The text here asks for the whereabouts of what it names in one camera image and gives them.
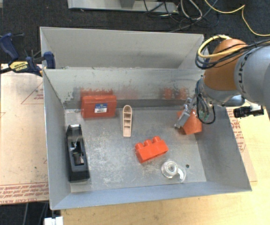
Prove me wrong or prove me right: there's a black tape dispenser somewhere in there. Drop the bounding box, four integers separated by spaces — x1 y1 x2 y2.
65 124 91 183

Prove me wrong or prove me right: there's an orange-red box with label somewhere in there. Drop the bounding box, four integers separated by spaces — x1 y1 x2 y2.
81 94 117 120

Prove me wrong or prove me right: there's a black cylinder on white bracket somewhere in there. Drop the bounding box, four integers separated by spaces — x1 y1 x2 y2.
232 102 265 119

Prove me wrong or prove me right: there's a clear tape roll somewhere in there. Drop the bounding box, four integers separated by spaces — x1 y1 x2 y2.
161 160 187 183

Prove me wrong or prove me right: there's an orange toy building block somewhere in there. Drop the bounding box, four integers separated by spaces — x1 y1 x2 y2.
134 135 170 164

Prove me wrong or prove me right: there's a grey metal bin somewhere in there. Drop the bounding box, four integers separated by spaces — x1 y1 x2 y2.
39 26 253 211

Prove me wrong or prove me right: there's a brown cardboard board red print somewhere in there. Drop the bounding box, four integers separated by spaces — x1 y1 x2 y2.
0 63 259 206

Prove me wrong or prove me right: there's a beige toy boat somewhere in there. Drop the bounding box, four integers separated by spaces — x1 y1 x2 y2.
122 105 133 138

